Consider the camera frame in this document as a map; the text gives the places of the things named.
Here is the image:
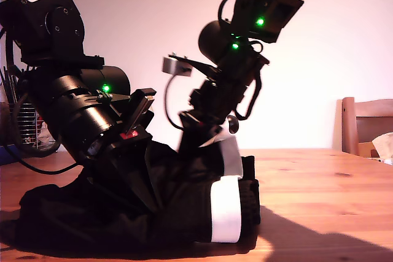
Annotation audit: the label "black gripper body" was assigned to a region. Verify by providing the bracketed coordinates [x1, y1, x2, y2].
[66, 90, 154, 165]
[179, 81, 250, 128]

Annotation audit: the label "black shorts with white hem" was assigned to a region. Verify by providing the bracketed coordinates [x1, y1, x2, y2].
[15, 141, 262, 253]

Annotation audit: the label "white round webcam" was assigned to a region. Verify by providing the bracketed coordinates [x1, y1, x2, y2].
[227, 115, 239, 134]

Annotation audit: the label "blue box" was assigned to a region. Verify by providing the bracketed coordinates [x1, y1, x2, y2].
[0, 145, 19, 166]

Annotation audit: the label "black chopstick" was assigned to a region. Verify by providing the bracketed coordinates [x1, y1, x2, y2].
[1, 66, 16, 105]

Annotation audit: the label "wooden chair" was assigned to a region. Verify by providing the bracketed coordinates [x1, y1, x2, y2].
[340, 97, 393, 158]

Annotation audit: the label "tan cardboard box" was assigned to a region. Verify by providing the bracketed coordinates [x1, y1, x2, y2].
[357, 141, 379, 158]

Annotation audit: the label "white tissue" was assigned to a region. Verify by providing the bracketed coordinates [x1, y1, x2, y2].
[370, 132, 393, 160]

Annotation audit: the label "black camera cable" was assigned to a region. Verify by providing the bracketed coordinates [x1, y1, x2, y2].
[164, 73, 185, 131]

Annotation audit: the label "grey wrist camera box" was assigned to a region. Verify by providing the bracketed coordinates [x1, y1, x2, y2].
[96, 88, 158, 136]
[161, 53, 222, 82]

